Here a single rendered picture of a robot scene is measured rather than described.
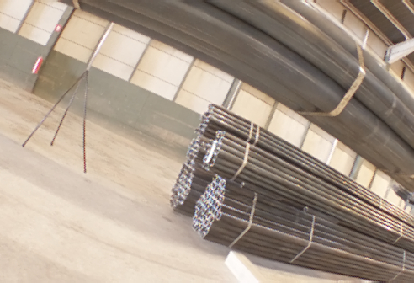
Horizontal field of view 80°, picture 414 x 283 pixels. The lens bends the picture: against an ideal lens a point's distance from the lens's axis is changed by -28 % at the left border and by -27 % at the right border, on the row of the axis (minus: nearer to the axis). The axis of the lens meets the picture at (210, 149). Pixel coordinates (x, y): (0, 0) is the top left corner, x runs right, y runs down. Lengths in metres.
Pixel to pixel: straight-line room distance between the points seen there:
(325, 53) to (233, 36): 0.39
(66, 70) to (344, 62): 8.84
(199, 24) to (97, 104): 8.29
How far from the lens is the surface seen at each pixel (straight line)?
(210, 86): 9.88
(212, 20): 1.19
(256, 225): 2.41
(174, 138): 9.50
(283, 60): 1.27
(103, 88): 9.38
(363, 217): 3.33
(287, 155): 3.09
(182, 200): 2.92
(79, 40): 9.89
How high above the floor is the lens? 0.64
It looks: level
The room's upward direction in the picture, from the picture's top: 24 degrees clockwise
